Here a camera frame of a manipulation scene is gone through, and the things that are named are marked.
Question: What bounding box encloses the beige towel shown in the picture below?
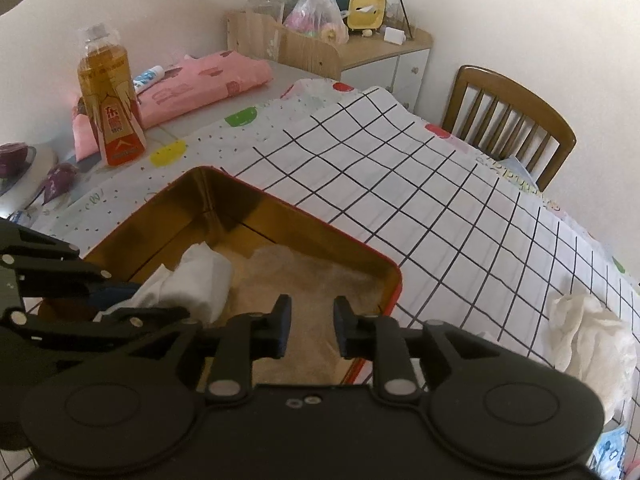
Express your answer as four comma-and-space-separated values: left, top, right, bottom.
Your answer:
220, 245, 396, 386

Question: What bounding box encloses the light blue printed paper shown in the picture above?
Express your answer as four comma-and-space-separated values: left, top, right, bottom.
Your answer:
495, 155, 541, 192

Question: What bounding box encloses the wooden cabinet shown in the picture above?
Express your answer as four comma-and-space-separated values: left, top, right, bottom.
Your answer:
280, 25, 432, 111

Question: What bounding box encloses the pink printed cloth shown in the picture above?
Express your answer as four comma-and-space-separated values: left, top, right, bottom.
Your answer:
71, 51, 273, 158

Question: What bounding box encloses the clear plastic bag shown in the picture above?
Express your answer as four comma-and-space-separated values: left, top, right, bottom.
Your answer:
282, 0, 349, 43

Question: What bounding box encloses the incense stick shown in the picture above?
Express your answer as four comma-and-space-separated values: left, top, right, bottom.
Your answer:
391, 0, 415, 40

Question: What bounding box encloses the wooden chair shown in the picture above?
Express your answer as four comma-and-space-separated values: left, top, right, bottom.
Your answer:
441, 64, 577, 192

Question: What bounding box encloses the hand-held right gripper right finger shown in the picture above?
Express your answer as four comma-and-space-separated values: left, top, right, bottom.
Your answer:
332, 296, 497, 401

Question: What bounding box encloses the white checked cloth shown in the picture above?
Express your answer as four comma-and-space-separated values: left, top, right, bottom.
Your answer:
0, 78, 640, 480

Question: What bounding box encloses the red tin box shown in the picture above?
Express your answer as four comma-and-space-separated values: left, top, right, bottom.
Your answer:
37, 165, 403, 386

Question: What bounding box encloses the white blue tube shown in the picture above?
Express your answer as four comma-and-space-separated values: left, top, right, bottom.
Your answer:
131, 65, 166, 93

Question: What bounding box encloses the purple sweet potato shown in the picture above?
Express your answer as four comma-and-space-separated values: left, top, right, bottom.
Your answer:
0, 142, 33, 181
42, 162, 81, 206

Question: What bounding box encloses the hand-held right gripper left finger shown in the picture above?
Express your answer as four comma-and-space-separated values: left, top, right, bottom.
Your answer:
120, 294, 293, 403

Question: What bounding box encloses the yellow tissue box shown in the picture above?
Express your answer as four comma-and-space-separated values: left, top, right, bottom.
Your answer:
347, 0, 388, 31

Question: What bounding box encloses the white tissue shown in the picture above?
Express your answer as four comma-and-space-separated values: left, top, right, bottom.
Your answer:
549, 292, 640, 426
95, 242, 235, 326

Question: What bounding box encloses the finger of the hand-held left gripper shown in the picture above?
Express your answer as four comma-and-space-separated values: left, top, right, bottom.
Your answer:
0, 306, 193, 367
0, 220, 141, 308

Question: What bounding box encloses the grey plate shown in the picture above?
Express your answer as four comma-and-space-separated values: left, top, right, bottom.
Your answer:
0, 145, 62, 221

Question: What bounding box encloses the blue cartoon packet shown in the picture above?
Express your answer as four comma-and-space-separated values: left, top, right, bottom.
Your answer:
590, 422, 628, 480

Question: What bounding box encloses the crumpled white tissue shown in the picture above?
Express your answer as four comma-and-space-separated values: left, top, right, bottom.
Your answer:
549, 292, 640, 426

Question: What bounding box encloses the tea bottle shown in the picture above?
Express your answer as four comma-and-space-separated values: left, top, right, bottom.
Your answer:
76, 23, 147, 167

